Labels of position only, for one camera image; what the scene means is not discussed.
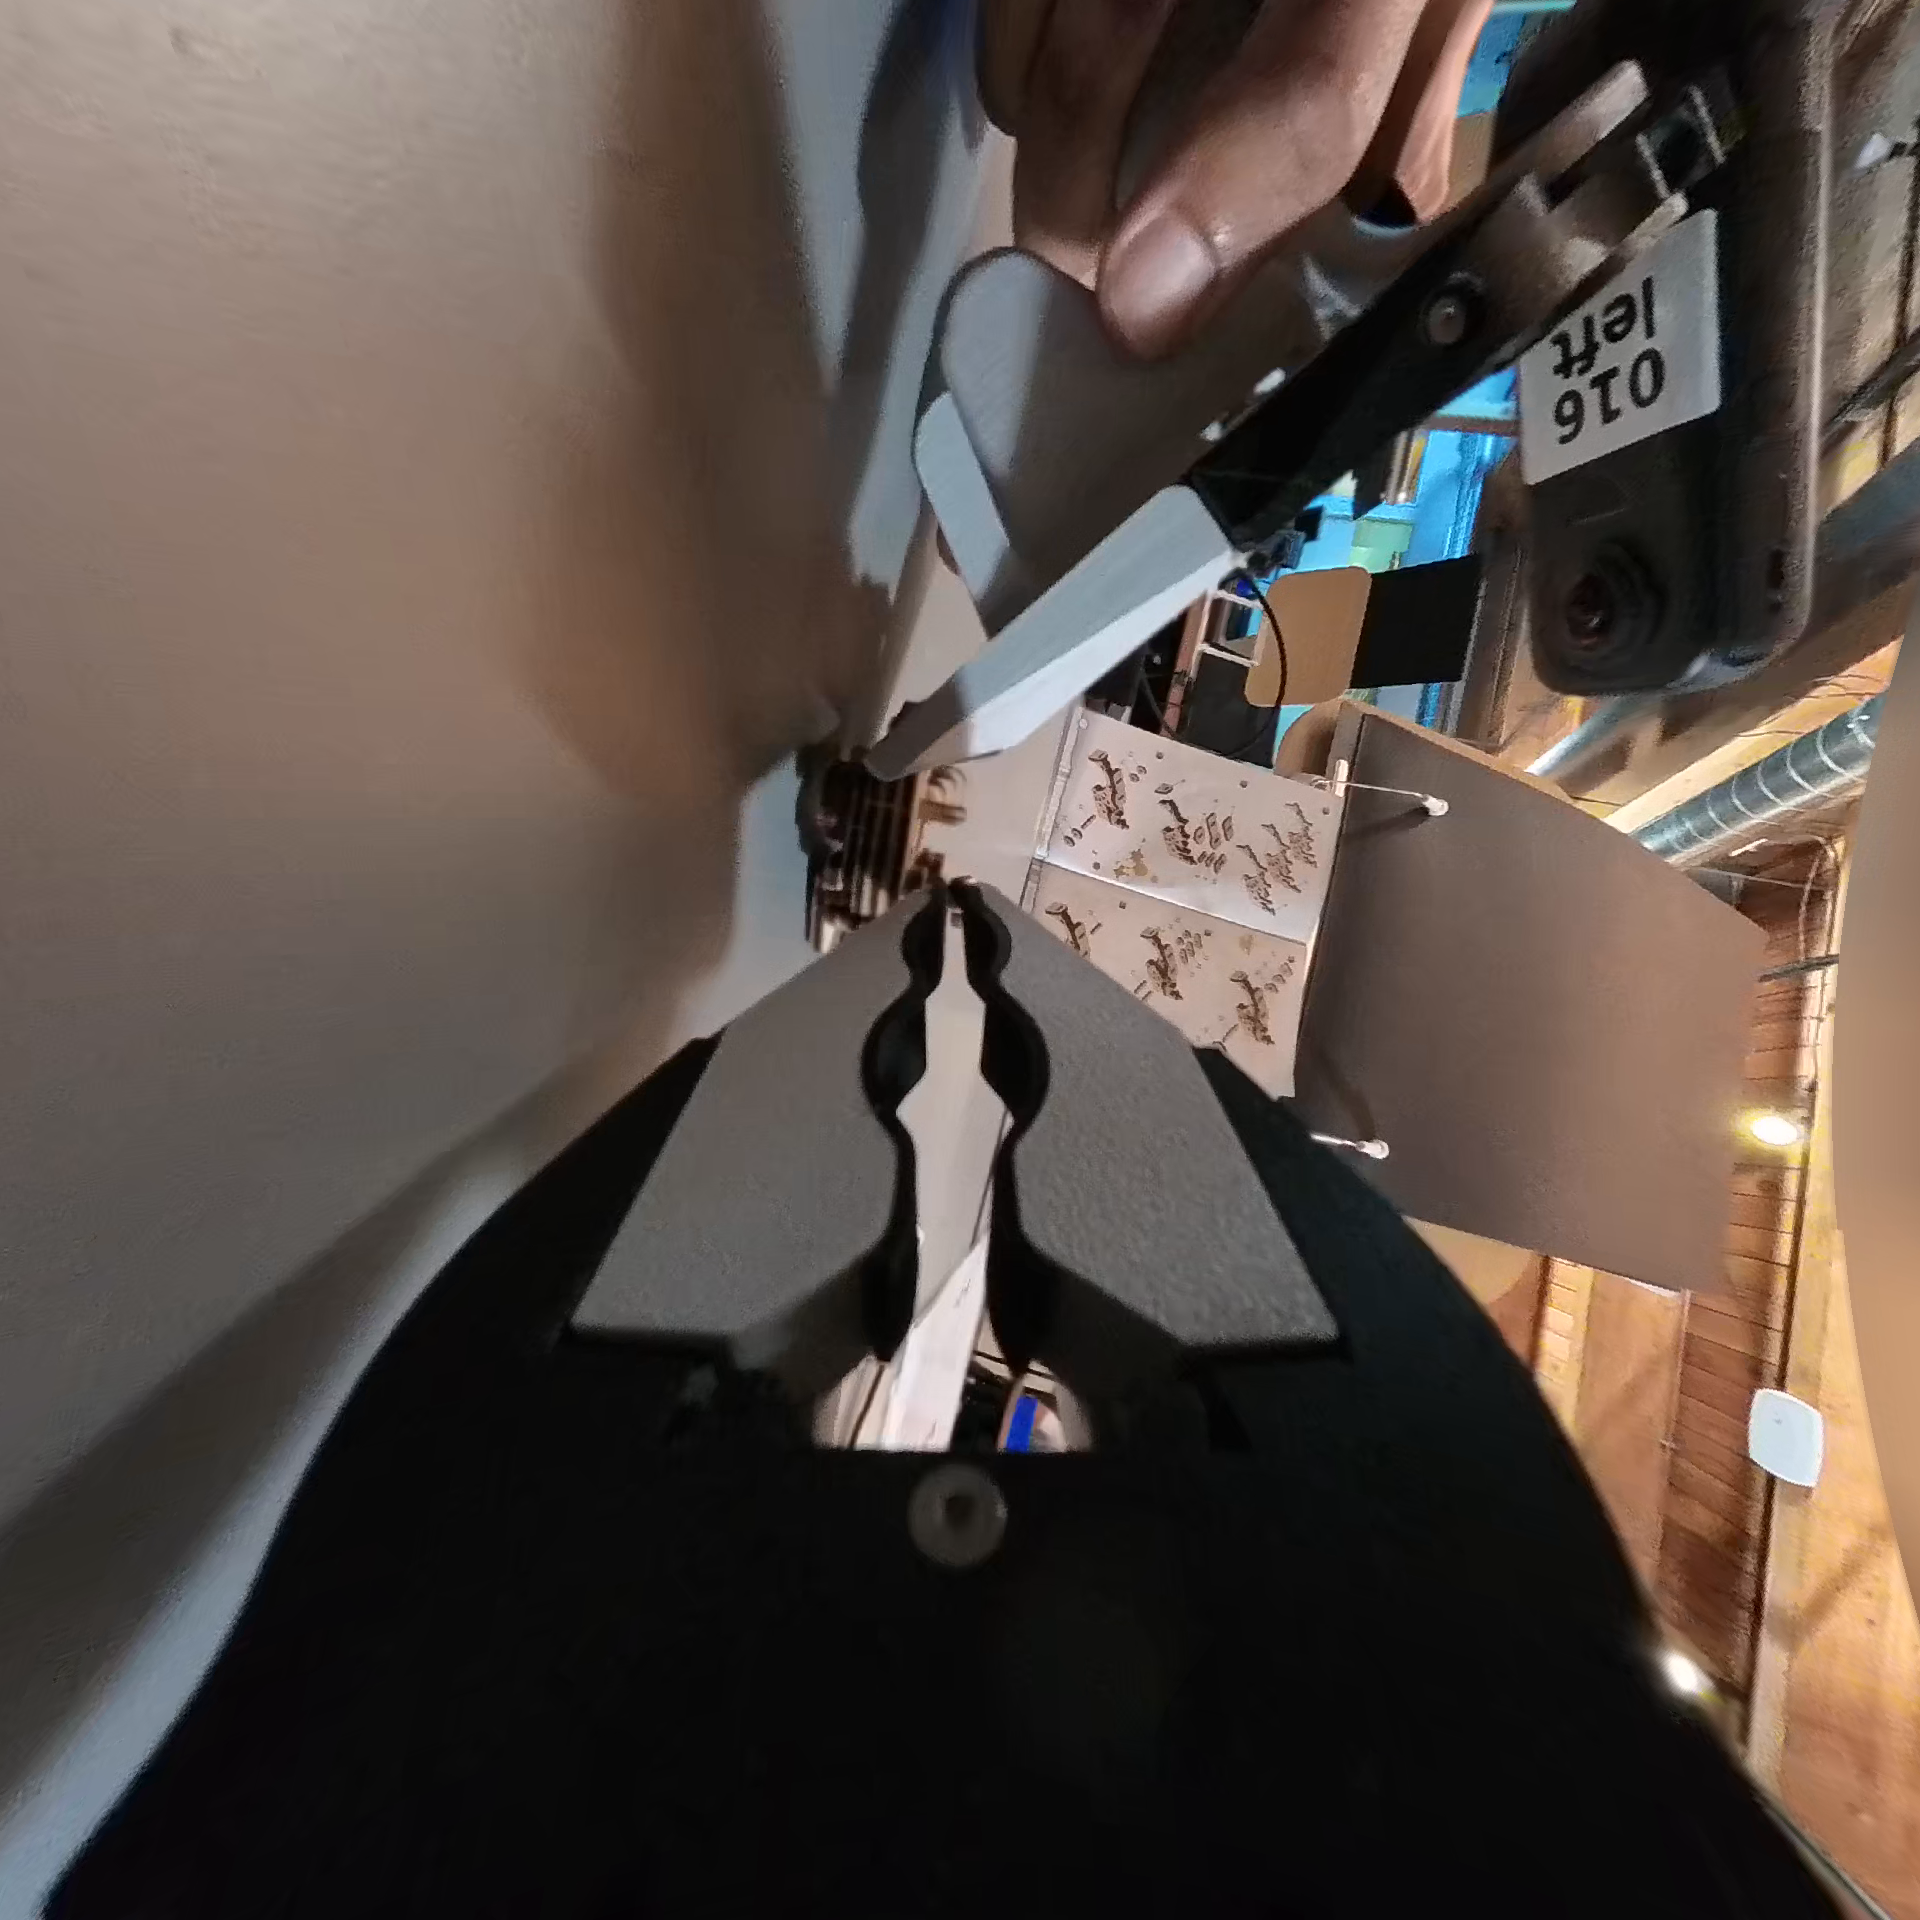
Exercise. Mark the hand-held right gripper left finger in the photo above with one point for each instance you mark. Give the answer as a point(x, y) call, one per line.
point(750, 1185)

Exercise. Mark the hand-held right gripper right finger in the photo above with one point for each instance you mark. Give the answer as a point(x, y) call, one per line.
point(1156, 1185)

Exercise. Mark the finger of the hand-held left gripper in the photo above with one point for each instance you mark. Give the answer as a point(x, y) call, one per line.
point(1051, 405)
point(1051, 645)

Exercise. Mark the grey desk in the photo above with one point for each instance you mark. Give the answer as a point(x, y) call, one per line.
point(377, 600)

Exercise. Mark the person's left hand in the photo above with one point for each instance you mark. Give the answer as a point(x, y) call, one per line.
point(1202, 135)

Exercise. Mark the printed parts picture sheet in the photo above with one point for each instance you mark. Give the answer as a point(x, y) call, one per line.
point(1185, 839)

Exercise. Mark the white paper sheet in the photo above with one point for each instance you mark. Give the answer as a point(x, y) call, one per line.
point(945, 1348)

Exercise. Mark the tan rounded board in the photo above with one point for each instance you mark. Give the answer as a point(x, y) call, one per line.
point(1321, 637)

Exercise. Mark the brown cardboard backing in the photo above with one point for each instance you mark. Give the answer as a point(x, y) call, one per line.
point(1308, 733)

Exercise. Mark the black panel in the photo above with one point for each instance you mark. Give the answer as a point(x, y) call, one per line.
point(1425, 615)

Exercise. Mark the dark grey display board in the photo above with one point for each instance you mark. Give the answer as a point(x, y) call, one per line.
point(1530, 1019)

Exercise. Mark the grey metal pipe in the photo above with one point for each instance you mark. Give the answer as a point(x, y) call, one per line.
point(1590, 738)

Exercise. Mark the round ceiling lamp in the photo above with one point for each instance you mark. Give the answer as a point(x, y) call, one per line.
point(1684, 1674)
point(1772, 1128)

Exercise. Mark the silver ventilation duct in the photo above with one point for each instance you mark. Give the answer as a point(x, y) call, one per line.
point(1770, 787)

